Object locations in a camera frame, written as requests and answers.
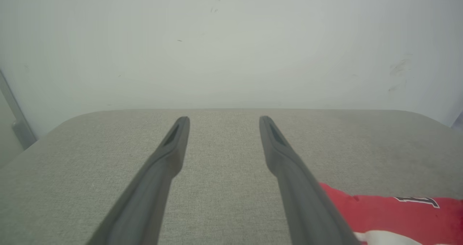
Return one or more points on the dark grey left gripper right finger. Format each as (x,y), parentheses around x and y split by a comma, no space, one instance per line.
(307,209)

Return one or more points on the red basketball jersey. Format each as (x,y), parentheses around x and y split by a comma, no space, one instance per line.
(398,219)

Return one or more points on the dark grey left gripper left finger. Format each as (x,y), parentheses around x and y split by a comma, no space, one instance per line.
(144,201)

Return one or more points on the grey fabric sofa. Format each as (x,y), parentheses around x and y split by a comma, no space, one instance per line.
(224,201)

